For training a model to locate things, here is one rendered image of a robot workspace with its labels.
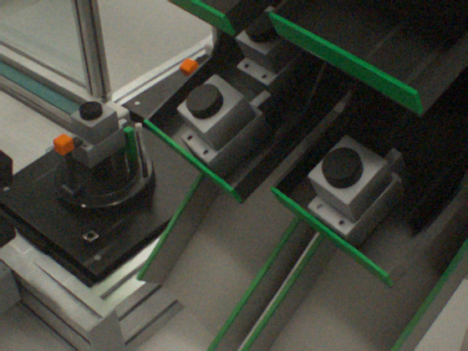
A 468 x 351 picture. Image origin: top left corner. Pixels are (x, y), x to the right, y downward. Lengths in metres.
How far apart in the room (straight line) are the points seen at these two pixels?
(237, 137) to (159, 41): 0.91
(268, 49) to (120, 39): 0.94
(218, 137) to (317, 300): 0.21
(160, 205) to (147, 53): 0.58
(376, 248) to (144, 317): 0.41
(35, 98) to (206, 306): 0.60
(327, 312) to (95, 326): 0.27
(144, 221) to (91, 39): 0.33
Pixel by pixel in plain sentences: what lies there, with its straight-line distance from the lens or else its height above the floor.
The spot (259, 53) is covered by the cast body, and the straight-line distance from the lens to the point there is 0.61.
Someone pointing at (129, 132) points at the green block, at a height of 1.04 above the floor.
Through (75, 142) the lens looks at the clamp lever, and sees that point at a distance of 0.91.
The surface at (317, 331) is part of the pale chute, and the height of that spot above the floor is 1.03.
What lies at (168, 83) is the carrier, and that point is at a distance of 1.16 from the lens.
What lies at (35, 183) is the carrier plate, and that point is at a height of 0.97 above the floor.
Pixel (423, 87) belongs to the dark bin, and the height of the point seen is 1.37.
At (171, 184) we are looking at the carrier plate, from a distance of 0.96.
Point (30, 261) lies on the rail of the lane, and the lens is 0.92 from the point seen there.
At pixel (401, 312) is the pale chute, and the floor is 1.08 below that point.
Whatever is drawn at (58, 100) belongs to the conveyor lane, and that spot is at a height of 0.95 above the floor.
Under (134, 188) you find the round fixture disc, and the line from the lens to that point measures 0.93.
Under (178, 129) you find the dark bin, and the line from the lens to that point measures 0.67.
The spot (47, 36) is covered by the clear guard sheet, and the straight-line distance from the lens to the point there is 1.24.
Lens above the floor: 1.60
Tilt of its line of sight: 41 degrees down
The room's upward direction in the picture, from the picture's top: 3 degrees counter-clockwise
